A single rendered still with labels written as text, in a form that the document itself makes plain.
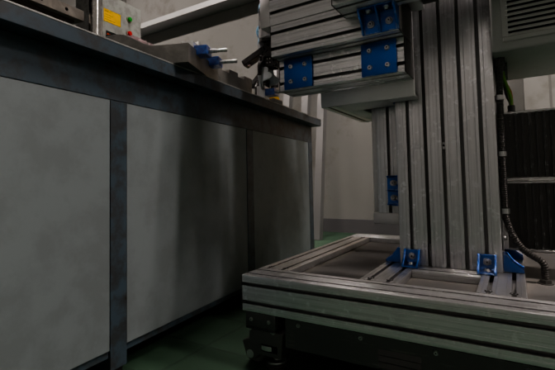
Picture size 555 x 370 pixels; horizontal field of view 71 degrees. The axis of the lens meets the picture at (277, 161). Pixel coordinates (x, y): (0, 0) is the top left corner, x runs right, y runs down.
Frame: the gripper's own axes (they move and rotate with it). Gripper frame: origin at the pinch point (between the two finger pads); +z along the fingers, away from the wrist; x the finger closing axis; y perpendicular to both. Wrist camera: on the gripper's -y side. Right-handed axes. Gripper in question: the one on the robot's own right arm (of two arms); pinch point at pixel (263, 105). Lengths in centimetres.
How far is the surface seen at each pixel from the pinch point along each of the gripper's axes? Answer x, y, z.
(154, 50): -81, 39, 1
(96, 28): -64, -45, -35
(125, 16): -40, -66, -55
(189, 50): -75, 47, 1
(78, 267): -103, 46, 56
